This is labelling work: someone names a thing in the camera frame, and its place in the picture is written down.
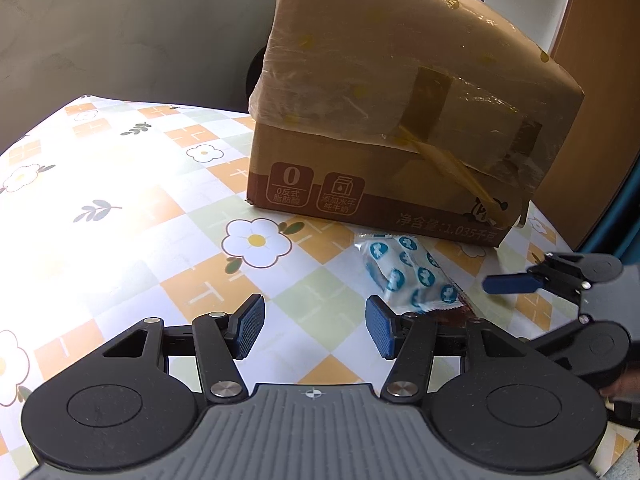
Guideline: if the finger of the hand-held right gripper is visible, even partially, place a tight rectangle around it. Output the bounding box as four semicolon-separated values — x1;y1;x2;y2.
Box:
482;252;596;307
530;316;594;361

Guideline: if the brown cardboard box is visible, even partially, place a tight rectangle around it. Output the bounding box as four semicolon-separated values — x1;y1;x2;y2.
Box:
245;0;586;249

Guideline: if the wooden cabinet panel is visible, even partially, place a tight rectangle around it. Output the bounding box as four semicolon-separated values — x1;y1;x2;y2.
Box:
549;0;640;252

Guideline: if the dark red snack packet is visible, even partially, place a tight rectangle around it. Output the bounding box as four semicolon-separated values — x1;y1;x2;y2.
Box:
429;294;482;327

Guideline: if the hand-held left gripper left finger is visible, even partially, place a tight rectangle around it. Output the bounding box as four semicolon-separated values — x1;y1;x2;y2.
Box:
95;294;266;402

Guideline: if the blue fuzzy cloth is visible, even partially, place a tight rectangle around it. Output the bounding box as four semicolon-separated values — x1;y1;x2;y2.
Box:
592;437;640;480

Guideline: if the person's right hand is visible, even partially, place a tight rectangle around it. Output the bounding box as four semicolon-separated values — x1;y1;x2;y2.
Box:
599;360;640;402

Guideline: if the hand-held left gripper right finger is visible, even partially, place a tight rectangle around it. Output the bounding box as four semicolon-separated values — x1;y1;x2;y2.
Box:
365;296;543;403

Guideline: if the floral checkered tablecloth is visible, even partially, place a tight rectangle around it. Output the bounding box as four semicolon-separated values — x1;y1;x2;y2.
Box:
0;94;640;480

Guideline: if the white blue snack packet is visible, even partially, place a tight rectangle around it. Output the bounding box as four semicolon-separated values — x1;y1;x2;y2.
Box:
354;232;462;315

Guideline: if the black exercise bike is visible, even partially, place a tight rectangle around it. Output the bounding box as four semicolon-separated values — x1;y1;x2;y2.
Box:
247;44;267;107

